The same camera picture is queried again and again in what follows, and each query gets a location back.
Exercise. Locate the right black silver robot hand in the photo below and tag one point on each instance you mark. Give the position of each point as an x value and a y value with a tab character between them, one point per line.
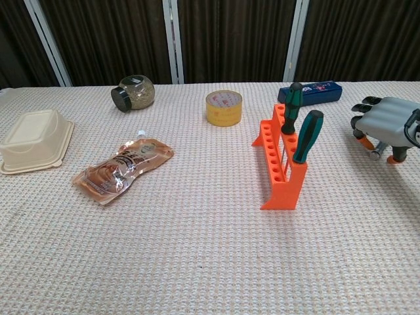
384	121

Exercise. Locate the black metal precision screwdriver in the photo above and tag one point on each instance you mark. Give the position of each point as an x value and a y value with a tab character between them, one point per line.
377	152

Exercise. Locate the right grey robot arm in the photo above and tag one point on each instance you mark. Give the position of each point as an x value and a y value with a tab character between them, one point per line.
417	138

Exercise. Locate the orange screwdriver rack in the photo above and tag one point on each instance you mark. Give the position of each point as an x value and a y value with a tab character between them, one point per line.
282	193

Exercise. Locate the dark blue rectangular box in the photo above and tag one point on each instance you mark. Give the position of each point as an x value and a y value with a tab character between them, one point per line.
321	93

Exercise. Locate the yellow tape roll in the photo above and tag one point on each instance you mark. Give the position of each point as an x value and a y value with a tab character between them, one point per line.
223	115

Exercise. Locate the beige woven tablecloth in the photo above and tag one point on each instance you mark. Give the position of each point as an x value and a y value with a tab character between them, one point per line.
197	246

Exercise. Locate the glass jar with black lid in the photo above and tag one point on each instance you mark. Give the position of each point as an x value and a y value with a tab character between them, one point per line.
138	93

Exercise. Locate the orange-brown sauce pouch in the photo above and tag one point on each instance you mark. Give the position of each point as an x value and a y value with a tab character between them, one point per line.
124	167

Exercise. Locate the beige lidded food container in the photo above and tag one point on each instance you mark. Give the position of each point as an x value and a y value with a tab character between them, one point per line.
33	144

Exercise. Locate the white metal partition post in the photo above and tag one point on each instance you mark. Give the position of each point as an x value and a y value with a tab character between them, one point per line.
48	42
174	42
294	41

